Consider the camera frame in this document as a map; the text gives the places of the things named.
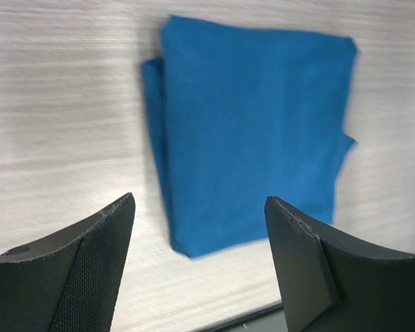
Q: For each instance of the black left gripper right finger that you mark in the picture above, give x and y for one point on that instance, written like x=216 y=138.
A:
x=332 y=281

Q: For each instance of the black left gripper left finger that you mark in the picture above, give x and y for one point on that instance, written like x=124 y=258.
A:
x=70 y=279

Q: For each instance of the blue Mickey Mouse t-shirt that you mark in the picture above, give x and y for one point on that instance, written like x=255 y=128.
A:
x=236 y=115

